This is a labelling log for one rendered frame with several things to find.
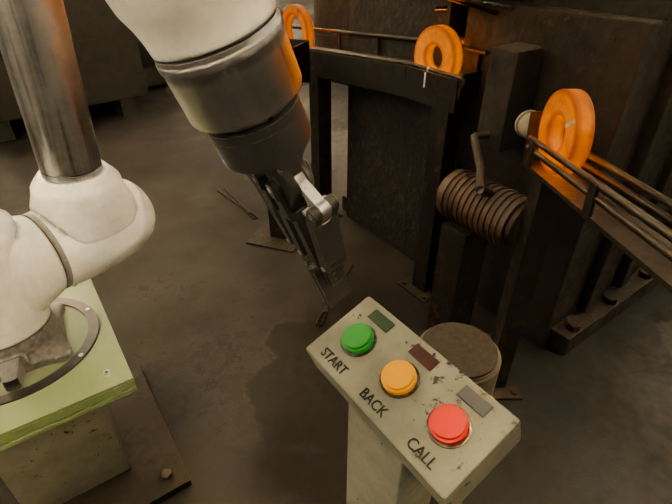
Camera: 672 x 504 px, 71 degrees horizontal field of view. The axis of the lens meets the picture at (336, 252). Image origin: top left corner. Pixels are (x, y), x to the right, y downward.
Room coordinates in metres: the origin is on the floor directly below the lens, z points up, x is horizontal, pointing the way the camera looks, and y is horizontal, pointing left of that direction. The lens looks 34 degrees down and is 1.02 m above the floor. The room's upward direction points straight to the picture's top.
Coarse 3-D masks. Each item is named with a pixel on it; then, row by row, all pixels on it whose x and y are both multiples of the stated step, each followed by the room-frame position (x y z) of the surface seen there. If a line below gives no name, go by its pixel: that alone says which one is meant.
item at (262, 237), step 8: (296, 40) 1.68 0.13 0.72; (304, 40) 1.67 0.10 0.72; (296, 48) 1.57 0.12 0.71; (304, 48) 1.63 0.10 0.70; (296, 56) 1.57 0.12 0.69; (304, 56) 1.63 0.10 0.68; (304, 64) 1.63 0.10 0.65; (304, 72) 1.62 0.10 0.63; (304, 80) 1.62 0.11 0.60; (272, 216) 1.58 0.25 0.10; (264, 224) 1.68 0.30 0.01; (272, 224) 1.59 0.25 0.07; (256, 232) 1.62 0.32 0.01; (264, 232) 1.62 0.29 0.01; (272, 232) 1.59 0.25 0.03; (280, 232) 1.58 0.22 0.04; (248, 240) 1.56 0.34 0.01; (256, 240) 1.56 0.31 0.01; (264, 240) 1.56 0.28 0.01; (272, 240) 1.56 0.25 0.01; (280, 240) 1.56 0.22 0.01; (272, 248) 1.51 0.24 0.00; (280, 248) 1.50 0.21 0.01; (288, 248) 1.50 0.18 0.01; (296, 248) 1.51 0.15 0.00
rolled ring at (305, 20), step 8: (288, 8) 1.94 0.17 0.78; (296, 8) 1.89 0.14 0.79; (304, 8) 1.90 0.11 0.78; (288, 16) 1.94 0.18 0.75; (296, 16) 1.89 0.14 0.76; (304, 16) 1.86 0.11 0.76; (288, 24) 1.97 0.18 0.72; (304, 24) 1.85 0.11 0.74; (312, 24) 1.86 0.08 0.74; (288, 32) 1.97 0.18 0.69; (304, 32) 1.85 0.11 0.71; (312, 32) 1.85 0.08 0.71; (312, 40) 1.85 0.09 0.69
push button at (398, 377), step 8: (400, 360) 0.37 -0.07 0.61; (384, 368) 0.37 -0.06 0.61; (392, 368) 0.36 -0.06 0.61; (400, 368) 0.36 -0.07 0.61; (408, 368) 0.36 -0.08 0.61; (384, 376) 0.36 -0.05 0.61; (392, 376) 0.36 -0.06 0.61; (400, 376) 0.35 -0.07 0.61; (408, 376) 0.35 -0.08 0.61; (416, 376) 0.35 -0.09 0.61; (384, 384) 0.35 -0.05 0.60; (392, 384) 0.35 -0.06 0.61; (400, 384) 0.34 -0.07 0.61; (408, 384) 0.34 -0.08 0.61; (392, 392) 0.34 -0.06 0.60; (400, 392) 0.34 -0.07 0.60
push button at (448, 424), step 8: (440, 408) 0.31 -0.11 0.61; (448, 408) 0.31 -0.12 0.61; (456, 408) 0.31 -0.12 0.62; (432, 416) 0.30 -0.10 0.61; (440, 416) 0.30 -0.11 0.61; (448, 416) 0.30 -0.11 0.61; (456, 416) 0.30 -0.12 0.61; (464, 416) 0.30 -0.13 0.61; (432, 424) 0.30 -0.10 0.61; (440, 424) 0.29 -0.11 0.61; (448, 424) 0.29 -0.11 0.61; (456, 424) 0.29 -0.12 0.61; (464, 424) 0.29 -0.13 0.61; (432, 432) 0.29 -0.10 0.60; (440, 432) 0.29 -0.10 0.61; (448, 432) 0.28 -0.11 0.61; (456, 432) 0.28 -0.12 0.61; (464, 432) 0.28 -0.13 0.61; (440, 440) 0.28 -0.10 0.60; (448, 440) 0.28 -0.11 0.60; (456, 440) 0.28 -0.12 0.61
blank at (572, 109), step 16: (560, 96) 0.87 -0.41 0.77; (576, 96) 0.83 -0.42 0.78; (544, 112) 0.92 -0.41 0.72; (560, 112) 0.85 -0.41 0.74; (576, 112) 0.80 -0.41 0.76; (592, 112) 0.80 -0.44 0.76; (544, 128) 0.90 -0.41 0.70; (560, 128) 0.89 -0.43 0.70; (576, 128) 0.79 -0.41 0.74; (592, 128) 0.78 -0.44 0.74; (560, 144) 0.87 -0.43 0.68; (576, 144) 0.78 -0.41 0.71; (576, 160) 0.78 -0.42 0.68
